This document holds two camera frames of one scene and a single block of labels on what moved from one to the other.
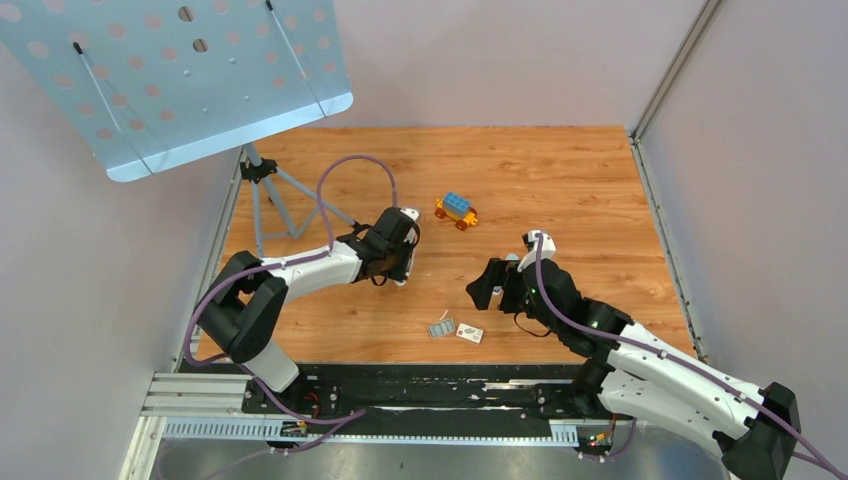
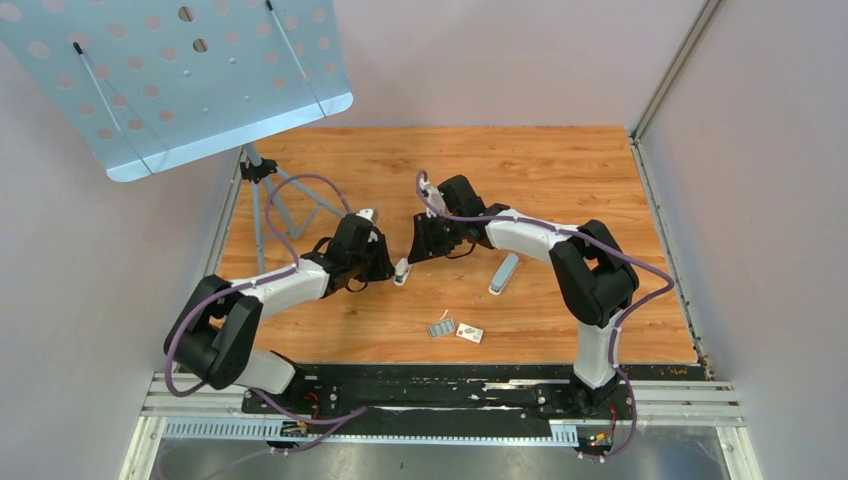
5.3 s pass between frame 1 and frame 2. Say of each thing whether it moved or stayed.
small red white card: stayed
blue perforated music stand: stayed
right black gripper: moved
